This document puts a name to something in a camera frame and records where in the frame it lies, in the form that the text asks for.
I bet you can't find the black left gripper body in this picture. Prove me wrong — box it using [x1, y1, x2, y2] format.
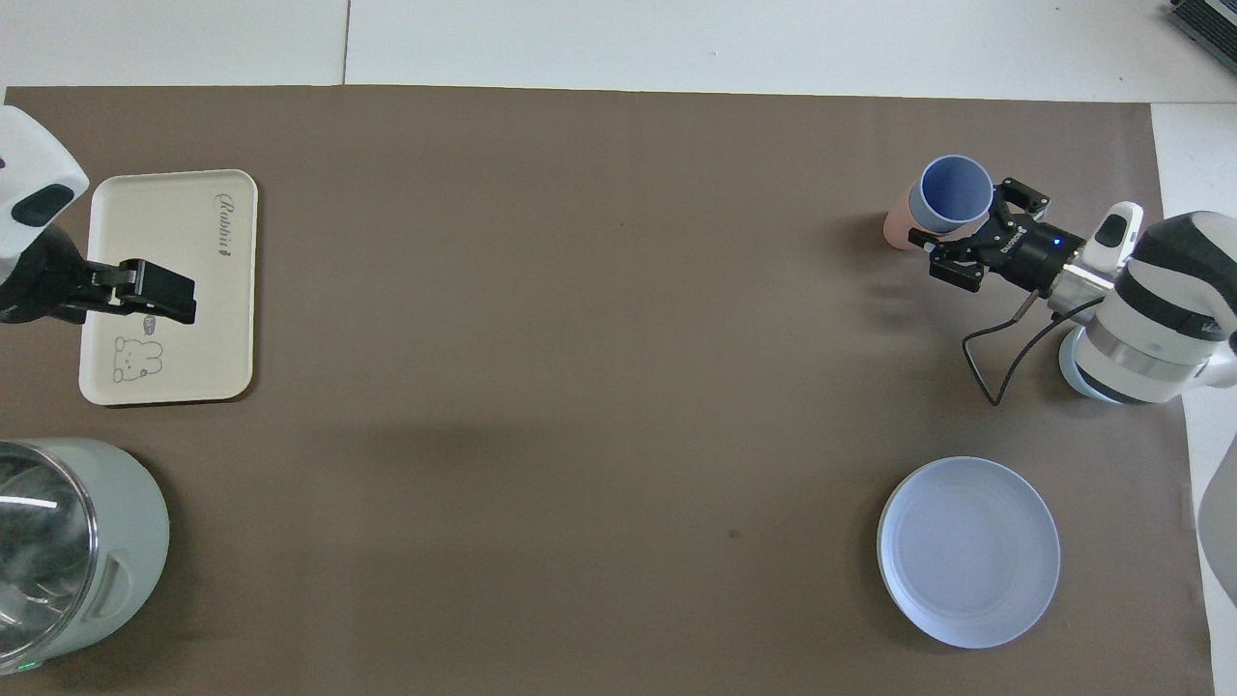
[0, 227, 98, 325]

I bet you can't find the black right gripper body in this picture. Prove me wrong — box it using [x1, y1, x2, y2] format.
[984, 217, 1083, 291]

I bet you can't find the blue ribbed cup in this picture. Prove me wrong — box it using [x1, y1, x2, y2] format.
[908, 155, 994, 236]

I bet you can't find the pink cup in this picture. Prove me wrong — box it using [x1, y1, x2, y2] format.
[882, 184, 935, 252]

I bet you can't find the cream tray with bear print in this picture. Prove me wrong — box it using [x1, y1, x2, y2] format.
[77, 169, 260, 407]

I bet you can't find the light blue bowl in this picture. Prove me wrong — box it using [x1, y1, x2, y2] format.
[1058, 327, 1093, 397]

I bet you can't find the pale green cooking pot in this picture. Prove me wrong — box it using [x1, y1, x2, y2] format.
[0, 438, 171, 675]

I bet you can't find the dark grey ribbed device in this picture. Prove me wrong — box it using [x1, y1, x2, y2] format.
[1165, 0, 1237, 49]

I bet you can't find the glass pot lid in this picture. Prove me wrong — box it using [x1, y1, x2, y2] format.
[0, 443, 100, 651]

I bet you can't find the blue round plate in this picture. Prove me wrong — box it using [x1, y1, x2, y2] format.
[877, 456, 1062, 650]

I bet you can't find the brown table mat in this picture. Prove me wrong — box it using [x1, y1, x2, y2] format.
[0, 85, 1217, 696]

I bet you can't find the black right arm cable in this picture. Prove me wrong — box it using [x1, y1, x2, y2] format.
[962, 293, 1108, 407]

